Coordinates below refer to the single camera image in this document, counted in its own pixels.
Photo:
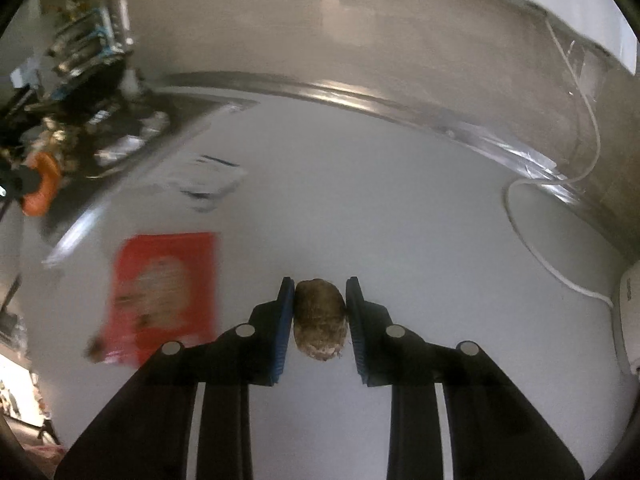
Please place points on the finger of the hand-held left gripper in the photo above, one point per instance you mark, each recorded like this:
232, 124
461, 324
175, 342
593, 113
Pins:
15, 180

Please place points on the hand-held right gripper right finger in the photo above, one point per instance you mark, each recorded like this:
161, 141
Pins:
356, 330

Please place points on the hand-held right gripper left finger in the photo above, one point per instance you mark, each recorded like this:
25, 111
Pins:
284, 330

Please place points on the brown fuzzy fruit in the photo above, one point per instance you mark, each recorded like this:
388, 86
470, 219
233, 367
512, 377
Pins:
320, 320

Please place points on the foil burner liner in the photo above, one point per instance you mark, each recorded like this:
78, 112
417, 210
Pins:
120, 147

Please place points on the steel gas stove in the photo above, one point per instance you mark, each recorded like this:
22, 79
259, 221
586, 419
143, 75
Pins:
135, 145

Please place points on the red snack packet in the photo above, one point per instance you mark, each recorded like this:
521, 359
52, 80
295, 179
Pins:
165, 285

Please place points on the metal dish rack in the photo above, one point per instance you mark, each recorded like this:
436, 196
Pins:
85, 45

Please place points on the clear wrapper with black stripes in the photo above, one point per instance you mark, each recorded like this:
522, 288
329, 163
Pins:
210, 177

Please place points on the white electric kettle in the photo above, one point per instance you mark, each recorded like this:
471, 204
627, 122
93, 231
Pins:
630, 320

